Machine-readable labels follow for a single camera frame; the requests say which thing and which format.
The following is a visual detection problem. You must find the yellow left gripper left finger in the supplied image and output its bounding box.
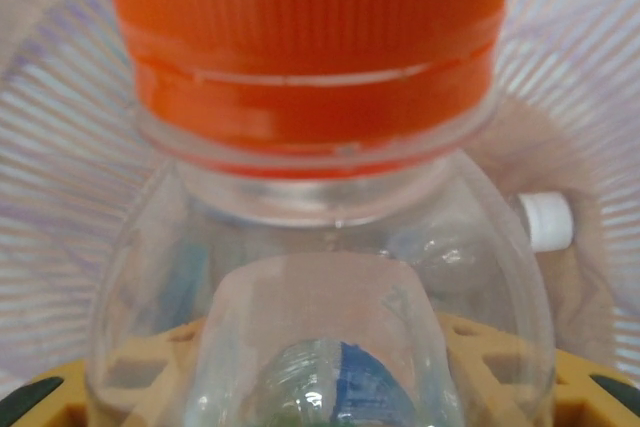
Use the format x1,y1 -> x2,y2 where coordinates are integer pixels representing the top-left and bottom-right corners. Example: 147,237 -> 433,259
0,319 -> 206,427

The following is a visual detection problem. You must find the beige bin with pink liner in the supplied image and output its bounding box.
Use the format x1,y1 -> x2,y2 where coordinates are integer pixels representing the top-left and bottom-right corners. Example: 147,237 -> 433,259
0,0 -> 640,427

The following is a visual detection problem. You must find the clear bottle orange cap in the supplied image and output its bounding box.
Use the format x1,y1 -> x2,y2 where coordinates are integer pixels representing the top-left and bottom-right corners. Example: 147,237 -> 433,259
87,0 -> 557,427

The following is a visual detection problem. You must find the clear bottle white cap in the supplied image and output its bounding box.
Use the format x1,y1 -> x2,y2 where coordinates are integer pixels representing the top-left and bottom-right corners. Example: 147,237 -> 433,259
514,191 -> 575,252

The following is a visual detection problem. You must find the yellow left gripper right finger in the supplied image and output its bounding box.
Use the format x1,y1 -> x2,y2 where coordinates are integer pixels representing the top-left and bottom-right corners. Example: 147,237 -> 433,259
444,319 -> 640,427

